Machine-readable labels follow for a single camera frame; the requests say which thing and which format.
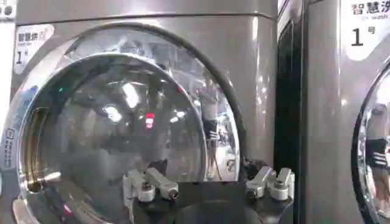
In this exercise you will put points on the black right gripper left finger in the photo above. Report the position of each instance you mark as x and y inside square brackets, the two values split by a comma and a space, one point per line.
[152, 182]

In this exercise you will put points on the round glass dryer door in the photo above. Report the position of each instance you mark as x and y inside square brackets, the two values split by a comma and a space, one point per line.
[373, 146]
[122, 128]

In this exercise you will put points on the white number label sticker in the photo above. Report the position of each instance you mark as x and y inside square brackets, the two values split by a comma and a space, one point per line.
[29, 45]
[362, 27]

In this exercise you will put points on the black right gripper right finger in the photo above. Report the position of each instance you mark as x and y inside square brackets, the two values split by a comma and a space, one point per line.
[268, 181]

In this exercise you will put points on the grey dryer with round door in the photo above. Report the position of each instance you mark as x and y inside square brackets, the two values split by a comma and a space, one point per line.
[146, 91]

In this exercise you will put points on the grey dryer with white label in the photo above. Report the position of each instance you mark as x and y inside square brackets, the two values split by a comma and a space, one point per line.
[344, 121]

